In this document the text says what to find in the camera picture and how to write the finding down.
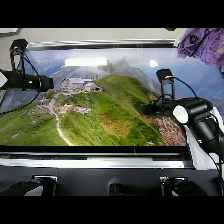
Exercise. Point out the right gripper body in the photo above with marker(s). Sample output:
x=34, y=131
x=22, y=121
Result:
x=160, y=108

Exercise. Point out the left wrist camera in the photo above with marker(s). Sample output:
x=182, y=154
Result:
x=18, y=45

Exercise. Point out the silver frame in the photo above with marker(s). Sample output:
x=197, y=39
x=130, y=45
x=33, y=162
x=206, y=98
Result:
x=100, y=163

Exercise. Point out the purple garment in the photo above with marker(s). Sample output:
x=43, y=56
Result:
x=206, y=43

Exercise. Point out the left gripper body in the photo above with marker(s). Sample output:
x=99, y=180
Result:
x=25, y=81

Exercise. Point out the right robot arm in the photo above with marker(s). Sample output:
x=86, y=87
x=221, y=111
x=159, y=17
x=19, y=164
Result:
x=203, y=126

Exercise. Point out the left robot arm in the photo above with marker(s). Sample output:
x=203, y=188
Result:
x=4, y=80

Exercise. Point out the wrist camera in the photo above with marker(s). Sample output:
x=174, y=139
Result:
x=18, y=45
x=165, y=78

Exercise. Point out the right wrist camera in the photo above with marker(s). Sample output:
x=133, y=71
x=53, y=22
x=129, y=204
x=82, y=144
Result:
x=165, y=78

